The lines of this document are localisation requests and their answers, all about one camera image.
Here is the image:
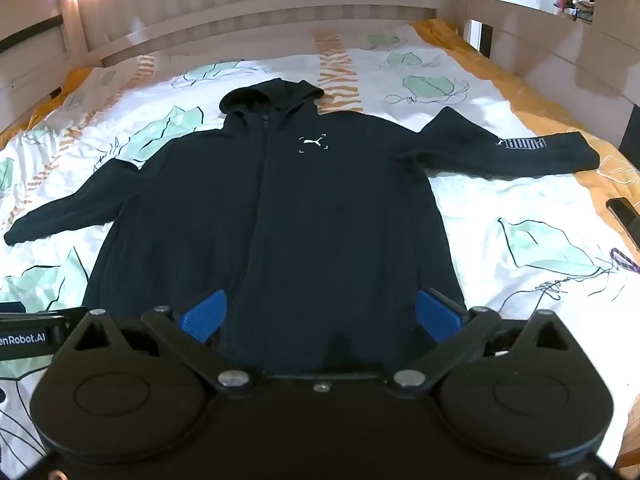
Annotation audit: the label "white wooden bed frame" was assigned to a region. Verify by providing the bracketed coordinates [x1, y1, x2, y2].
[0, 0, 640, 153]

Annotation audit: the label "black hoodie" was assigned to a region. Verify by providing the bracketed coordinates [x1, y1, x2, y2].
[4, 78, 601, 376]

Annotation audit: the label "black phone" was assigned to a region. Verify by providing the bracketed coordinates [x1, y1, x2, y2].
[605, 197, 640, 251]

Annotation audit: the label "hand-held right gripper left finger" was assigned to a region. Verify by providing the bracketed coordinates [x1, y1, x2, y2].
[59, 289, 257, 397]

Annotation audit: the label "purple cord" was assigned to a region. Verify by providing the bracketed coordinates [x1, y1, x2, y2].
[609, 247, 640, 275]

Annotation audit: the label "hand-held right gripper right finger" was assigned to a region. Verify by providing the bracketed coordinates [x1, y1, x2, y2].
[382, 287, 578, 397]

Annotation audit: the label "orange mattress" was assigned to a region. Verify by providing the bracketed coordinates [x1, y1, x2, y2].
[0, 17, 628, 153]

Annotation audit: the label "leaf printed white bed sheet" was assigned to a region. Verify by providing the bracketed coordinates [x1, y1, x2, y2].
[0, 22, 640, 480]

